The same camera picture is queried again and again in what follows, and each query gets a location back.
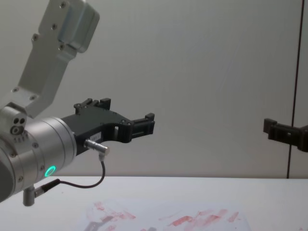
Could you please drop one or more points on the red-stained clear plastic sheet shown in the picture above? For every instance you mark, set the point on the red-stained clear plastic sheet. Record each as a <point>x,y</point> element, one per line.
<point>144,215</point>

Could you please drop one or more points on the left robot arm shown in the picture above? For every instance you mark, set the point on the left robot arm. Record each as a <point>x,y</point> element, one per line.
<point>48,144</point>

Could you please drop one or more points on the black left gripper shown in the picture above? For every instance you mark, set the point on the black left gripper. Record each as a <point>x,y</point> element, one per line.
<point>96,125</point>

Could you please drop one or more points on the white table cloth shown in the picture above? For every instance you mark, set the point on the white table cloth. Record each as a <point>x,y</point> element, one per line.
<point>216,190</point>

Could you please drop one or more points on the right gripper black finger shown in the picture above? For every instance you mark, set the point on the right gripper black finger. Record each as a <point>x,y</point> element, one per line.
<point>281,132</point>

